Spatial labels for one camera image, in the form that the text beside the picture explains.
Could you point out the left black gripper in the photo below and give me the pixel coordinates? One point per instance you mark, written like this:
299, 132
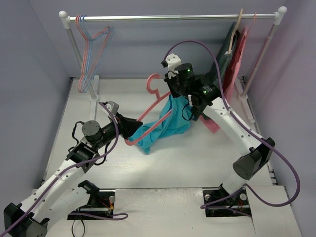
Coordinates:
124, 127

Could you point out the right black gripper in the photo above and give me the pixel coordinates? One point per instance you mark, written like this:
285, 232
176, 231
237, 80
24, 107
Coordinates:
170, 79

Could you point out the pink plastic hanger front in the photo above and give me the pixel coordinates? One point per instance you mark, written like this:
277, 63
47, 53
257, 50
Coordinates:
159, 98

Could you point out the teal t shirt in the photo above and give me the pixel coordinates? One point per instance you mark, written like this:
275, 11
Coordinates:
177, 123

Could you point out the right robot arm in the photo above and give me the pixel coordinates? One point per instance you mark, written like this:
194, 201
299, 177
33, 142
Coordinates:
205, 97

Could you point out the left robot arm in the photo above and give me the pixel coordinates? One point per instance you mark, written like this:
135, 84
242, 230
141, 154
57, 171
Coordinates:
54, 201

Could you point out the dark green t shirt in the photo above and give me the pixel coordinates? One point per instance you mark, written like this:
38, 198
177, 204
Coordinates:
223, 58

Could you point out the pink t shirt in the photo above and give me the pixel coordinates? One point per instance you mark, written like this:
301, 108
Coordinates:
230, 77

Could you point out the wooden hanger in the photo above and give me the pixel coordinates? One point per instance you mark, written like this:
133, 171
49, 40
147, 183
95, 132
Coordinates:
229, 51

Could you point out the pink hanger on right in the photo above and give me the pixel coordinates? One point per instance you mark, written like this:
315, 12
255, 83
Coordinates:
253, 20

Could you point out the blue plastic hanger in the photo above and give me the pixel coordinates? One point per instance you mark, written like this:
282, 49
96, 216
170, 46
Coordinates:
89, 67

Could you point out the white metal clothes rack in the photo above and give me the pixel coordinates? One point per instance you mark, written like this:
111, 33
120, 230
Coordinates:
93, 89

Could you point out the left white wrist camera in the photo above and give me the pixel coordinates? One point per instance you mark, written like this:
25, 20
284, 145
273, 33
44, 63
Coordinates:
113, 107

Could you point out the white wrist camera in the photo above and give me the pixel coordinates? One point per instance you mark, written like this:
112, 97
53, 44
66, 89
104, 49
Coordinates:
171, 62
113, 107

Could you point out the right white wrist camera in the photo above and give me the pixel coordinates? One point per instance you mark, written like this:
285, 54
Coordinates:
171, 62

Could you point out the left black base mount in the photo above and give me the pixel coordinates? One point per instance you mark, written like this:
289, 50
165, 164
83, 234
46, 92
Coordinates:
100, 203

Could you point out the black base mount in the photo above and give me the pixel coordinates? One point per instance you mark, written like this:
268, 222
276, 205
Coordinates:
100, 203
218, 203

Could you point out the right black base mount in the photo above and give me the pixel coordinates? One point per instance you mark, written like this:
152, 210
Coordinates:
218, 203

